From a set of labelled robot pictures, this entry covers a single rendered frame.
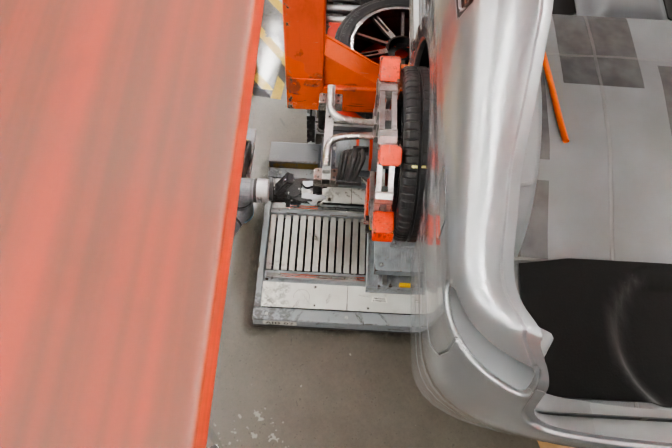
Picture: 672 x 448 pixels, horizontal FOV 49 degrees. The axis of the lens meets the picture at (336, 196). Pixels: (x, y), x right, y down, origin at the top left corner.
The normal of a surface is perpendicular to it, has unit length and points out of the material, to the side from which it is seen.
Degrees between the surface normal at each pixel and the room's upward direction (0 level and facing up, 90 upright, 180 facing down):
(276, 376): 0
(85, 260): 0
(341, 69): 90
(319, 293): 0
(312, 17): 90
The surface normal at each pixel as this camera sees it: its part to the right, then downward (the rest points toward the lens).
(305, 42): -0.04, 0.86
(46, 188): 0.03, -0.50
